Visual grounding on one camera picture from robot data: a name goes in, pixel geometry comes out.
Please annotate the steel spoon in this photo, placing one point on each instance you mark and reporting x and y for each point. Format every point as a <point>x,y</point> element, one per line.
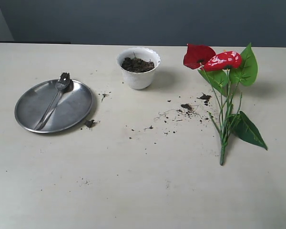
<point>61,84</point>

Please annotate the white scalloped flower pot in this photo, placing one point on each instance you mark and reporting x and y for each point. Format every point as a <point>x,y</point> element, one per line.
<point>137,80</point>

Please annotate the artificial red anthurium plant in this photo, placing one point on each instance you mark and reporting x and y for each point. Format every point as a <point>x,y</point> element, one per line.
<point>225,72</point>

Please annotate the dirt clump with roots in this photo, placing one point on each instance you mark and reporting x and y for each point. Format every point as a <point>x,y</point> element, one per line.
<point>182,112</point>

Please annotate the dirt clump near plate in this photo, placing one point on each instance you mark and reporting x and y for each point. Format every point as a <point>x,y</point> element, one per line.
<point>90,124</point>

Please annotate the round steel plate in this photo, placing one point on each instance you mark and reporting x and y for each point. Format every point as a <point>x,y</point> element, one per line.
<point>73,107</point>

